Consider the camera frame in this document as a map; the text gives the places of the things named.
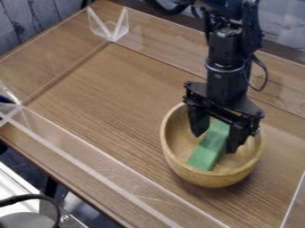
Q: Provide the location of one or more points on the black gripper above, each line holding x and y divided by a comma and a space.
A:
221, 98

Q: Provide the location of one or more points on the green rectangular block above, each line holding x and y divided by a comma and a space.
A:
210, 148

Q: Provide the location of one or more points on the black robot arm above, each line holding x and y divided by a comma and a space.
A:
233, 37

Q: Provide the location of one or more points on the brown wooden bowl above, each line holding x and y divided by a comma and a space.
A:
178, 142

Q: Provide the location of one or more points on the clear acrylic front barrier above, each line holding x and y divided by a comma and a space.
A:
137, 201

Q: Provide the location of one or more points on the black table leg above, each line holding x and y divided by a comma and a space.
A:
51, 187

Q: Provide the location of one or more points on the clear acrylic corner bracket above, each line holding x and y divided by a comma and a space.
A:
107, 29

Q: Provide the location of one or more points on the metal bracket with screw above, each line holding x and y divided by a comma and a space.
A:
69, 221

